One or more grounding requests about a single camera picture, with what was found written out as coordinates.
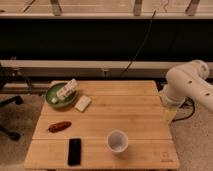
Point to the black smartphone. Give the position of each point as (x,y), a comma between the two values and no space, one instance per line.
(74,152)

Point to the green bowl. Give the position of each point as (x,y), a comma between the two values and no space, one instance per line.
(52,99)

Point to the white block in bowl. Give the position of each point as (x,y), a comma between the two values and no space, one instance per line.
(67,89)

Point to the red sausage toy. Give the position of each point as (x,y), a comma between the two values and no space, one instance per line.
(59,126)

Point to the white rectangular sponge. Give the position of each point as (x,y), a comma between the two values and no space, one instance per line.
(82,103)

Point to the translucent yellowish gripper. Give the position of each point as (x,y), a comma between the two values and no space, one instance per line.
(170,110)

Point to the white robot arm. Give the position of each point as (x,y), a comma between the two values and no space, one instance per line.
(188,80)

